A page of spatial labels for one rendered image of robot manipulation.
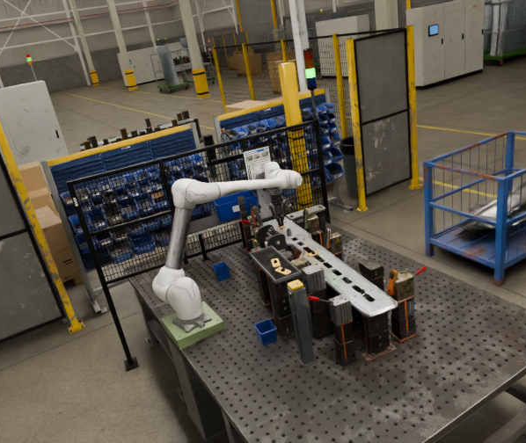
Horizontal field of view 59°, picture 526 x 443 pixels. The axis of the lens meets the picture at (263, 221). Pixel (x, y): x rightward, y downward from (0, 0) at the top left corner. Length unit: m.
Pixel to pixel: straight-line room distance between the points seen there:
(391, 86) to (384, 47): 0.45
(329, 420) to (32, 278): 3.07
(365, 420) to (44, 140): 7.81
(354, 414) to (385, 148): 4.24
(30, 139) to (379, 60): 5.99
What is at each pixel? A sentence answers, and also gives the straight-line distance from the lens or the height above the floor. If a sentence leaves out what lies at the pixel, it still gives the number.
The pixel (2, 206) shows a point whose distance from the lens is 4.31.
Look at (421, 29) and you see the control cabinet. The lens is 13.38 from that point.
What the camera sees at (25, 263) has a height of 0.77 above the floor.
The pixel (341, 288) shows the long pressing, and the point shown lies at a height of 1.00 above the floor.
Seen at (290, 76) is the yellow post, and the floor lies 1.90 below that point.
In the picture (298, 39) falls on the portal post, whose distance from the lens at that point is 7.50.
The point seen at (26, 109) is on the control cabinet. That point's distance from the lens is 9.03.
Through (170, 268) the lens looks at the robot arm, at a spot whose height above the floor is 1.05.
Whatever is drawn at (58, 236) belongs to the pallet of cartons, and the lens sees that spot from 5.36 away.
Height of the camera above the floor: 2.31
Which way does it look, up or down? 23 degrees down
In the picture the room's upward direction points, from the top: 10 degrees counter-clockwise
